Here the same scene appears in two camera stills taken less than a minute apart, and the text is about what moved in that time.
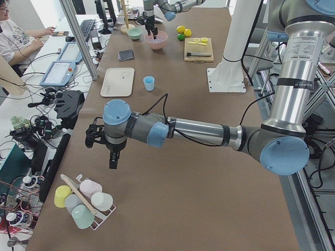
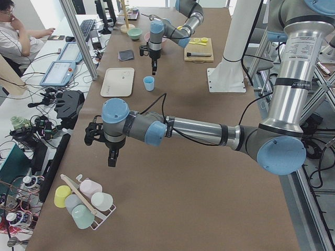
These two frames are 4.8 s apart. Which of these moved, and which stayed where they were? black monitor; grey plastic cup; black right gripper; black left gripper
Moved: black right gripper
Stayed: black monitor; grey plastic cup; black left gripper
